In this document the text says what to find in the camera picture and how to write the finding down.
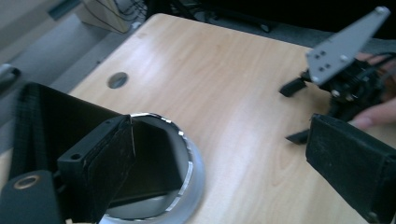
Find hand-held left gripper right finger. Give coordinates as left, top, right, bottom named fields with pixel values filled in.
left=304, top=113, right=396, bottom=224

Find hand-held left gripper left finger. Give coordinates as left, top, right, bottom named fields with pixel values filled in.
left=56, top=114, right=137, bottom=224

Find black wallet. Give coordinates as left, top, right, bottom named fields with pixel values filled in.
left=8, top=81, right=185, bottom=208

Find white bowl with silver rim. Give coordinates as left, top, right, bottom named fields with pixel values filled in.
left=104, top=112, right=195, bottom=221

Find white key stand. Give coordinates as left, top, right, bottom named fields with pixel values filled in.
left=98, top=136, right=207, bottom=224

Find black curtain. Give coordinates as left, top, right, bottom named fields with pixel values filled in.
left=146, top=0, right=396, bottom=40

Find wooden desk furniture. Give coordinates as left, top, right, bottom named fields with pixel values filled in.
left=75, top=0, right=148, bottom=35

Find grey table cable grommet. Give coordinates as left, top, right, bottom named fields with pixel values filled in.
left=106, top=71, right=130, bottom=90

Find black hanging cables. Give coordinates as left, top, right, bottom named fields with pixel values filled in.
left=110, top=0, right=149, bottom=22

